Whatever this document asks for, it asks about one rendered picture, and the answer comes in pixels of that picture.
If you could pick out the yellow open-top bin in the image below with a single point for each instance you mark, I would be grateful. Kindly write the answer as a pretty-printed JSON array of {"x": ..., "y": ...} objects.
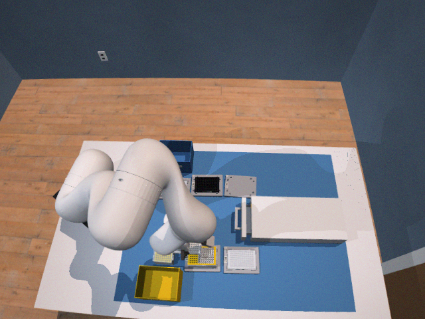
[{"x": 159, "y": 283}]

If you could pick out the blue waste bin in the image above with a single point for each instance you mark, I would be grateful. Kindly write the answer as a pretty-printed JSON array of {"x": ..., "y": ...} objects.
[{"x": 183, "y": 152}]

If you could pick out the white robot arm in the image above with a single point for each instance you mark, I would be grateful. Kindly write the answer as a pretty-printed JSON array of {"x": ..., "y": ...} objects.
[{"x": 122, "y": 202}]

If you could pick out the blue bench mat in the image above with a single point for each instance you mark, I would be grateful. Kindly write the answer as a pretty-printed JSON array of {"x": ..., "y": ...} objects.
[{"x": 309, "y": 277}]

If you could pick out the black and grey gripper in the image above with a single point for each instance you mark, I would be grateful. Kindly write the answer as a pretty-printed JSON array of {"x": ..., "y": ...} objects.
[{"x": 184, "y": 250}]

